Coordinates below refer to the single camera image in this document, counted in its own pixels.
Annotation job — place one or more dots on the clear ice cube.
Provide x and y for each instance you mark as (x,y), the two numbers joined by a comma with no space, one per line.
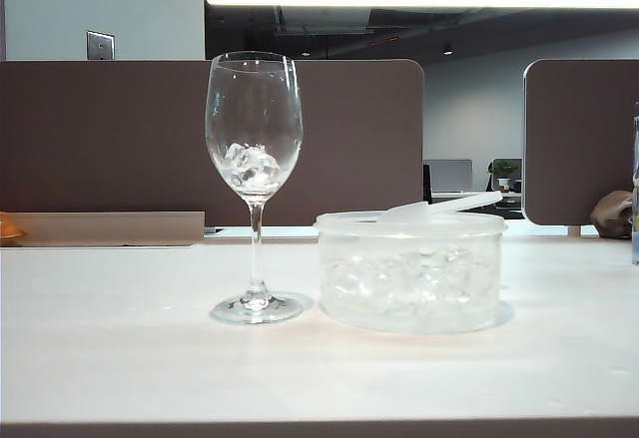
(264,164)
(237,156)

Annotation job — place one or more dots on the translucent white ice shovel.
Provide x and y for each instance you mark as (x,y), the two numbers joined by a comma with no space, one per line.
(469,203)

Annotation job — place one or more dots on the heap of clear ice cubes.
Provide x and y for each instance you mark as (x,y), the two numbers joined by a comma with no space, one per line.
(399,281)

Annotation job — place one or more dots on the clear stemmed wine glass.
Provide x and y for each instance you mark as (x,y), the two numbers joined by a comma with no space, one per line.
(255,303)

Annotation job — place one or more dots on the grey computer monitor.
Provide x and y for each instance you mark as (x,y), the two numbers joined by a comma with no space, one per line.
(449,176)

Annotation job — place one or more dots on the white office desk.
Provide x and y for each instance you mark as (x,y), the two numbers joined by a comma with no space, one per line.
(459,194)

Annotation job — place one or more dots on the round translucent plastic container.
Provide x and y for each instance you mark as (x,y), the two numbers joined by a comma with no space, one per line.
(409,319)

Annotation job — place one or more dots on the small green potted plant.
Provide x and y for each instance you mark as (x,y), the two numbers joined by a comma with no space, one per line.
(503,171)

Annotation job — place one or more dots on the round ceiling spotlight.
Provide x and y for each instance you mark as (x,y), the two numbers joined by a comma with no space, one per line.
(447,51)

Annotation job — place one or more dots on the wide brown desk partition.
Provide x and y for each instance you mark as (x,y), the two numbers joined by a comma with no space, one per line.
(125,133)

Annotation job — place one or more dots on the brown partition with white edge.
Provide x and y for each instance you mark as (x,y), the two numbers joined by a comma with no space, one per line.
(579,133)

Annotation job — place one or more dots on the brown crumpled bag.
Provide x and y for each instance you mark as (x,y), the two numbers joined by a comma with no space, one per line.
(611,214)

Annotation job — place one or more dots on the metal wall plate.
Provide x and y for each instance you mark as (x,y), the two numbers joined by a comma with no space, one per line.
(100,45)

